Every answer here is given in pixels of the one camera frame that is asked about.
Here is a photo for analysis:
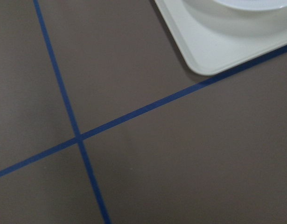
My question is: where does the white round plate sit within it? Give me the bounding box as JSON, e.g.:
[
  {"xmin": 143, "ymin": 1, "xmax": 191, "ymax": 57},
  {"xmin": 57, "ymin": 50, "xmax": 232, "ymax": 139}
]
[{"xmin": 215, "ymin": 0, "xmax": 287, "ymax": 11}]

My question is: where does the cream bear serving tray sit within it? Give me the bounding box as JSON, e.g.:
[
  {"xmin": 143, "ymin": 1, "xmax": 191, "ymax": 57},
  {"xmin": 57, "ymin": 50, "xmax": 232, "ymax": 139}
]
[{"xmin": 156, "ymin": 0, "xmax": 287, "ymax": 76}]

